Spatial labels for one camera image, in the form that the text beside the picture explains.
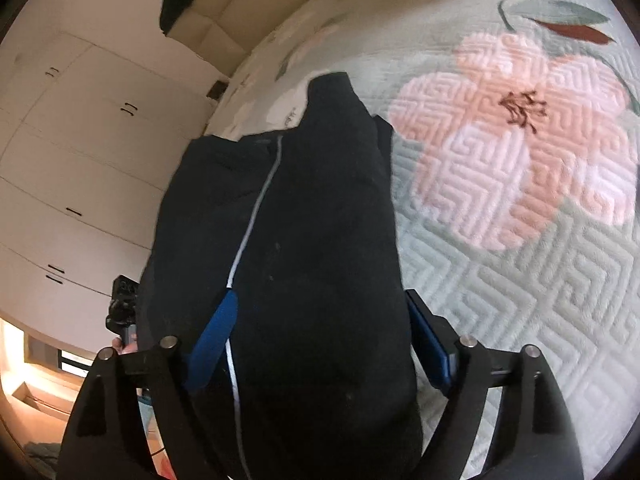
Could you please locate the small dark clock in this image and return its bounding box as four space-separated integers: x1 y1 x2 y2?
206 79 229 102

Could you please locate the black garment on headboard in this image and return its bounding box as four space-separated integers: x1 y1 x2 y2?
158 0 193 36

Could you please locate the floral quilted bedspread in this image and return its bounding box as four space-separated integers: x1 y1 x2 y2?
208 0 639 478

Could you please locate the beige padded headboard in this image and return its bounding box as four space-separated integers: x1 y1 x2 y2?
166 0 308 77

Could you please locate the white wardrobe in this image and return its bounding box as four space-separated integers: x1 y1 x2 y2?
1 34 213 352

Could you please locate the black hooded jacket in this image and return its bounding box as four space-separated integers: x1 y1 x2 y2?
137 73 423 479

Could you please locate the person's left hand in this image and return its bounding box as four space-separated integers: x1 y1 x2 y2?
112 333 138 354

